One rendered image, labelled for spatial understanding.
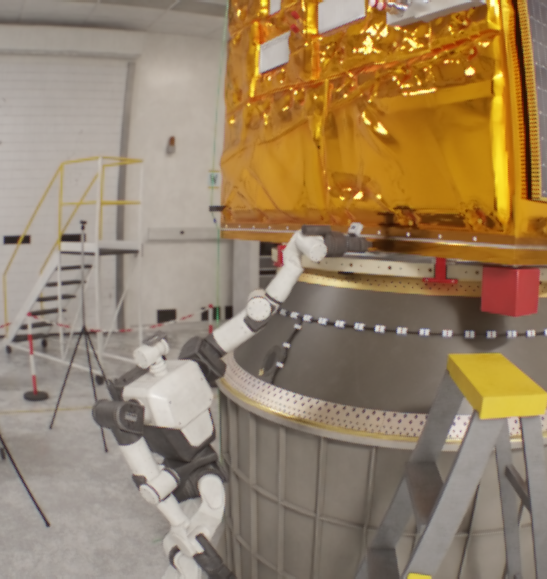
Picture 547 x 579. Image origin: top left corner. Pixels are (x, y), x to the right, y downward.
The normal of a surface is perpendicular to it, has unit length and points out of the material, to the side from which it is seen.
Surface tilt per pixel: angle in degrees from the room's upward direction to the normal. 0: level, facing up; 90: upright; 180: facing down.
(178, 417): 79
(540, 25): 90
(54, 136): 90
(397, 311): 62
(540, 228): 94
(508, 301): 90
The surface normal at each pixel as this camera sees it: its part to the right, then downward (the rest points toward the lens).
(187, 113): 0.53, 0.08
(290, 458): -0.73, 0.04
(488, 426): -0.07, 0.03
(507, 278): -0.86, 0.03
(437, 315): -0.29, -0.40
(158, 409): 0.18, 0.07
